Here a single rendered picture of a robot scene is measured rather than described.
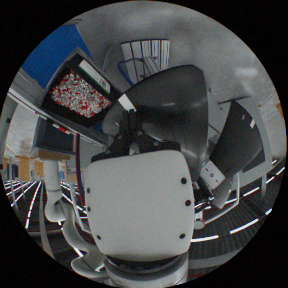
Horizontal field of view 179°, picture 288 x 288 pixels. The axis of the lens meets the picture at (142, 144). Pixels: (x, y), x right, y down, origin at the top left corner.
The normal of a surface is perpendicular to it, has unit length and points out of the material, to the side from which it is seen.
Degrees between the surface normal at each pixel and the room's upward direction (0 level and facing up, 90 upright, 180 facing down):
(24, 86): 90
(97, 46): 0
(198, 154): 48
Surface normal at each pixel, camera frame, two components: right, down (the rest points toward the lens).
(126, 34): 0.16, 0.96
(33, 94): 0.98, -0.18
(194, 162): -0.48, 0.63
